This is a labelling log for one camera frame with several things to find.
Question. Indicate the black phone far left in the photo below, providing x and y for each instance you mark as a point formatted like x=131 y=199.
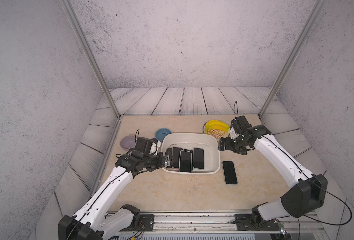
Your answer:
x=168 y=158

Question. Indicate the black phone purple case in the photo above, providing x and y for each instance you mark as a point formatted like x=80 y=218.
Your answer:
x=176 y=157

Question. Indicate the left metal frame post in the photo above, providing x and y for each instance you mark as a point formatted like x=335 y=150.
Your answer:
x=71 y=15

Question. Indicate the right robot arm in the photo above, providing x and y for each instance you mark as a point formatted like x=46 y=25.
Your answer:
x=307 y=191

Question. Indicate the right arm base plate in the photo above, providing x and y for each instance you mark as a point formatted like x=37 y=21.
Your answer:
x=253 y=222

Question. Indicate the black phone cream case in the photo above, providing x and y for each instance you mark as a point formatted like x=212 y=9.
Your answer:
x=185 y=163

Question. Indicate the black phone grey-green case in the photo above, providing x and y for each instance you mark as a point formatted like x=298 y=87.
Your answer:
x=198 y=158

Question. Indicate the right metal frame post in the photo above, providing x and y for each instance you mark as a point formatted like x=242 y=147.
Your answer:
x=302 y=37

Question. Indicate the metal frame post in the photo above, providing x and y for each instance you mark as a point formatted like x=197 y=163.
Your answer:
x=71 y=15
x=302 y=37

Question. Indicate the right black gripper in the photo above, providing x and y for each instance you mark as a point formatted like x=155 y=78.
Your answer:
x=227 y=140

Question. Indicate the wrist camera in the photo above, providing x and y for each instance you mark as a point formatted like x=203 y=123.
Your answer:
x=239 y=125
x=145 y=147

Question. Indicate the patterned plate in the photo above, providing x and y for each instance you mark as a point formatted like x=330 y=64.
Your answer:
x=216 y=133

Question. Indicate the purple bowl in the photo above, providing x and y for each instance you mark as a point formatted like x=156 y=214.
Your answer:
x=128 y=142

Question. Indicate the yellow banana bunch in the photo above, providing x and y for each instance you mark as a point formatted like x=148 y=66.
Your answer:
x=217 y=125

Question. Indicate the black phone green case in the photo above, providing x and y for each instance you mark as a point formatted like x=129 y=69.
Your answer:
x=229 y=173

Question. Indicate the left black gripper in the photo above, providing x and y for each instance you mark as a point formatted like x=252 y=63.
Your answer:
x=161 y=162

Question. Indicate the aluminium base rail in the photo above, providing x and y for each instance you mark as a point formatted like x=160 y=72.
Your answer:
x=217 y=226

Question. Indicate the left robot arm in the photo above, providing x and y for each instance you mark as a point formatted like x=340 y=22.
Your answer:
x=91 y=222

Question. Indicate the white plastic storage box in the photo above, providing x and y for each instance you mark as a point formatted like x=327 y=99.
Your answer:
x=212 y=157

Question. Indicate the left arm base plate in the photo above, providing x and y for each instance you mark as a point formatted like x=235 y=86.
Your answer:
x=141 y=223

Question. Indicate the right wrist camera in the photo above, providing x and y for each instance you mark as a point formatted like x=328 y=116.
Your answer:
x=239 y=125

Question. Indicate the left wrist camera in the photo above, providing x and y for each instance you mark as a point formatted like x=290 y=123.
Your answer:
x=145 y=147

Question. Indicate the blue bowl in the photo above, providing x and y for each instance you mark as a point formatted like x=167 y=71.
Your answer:
x=162 y=133

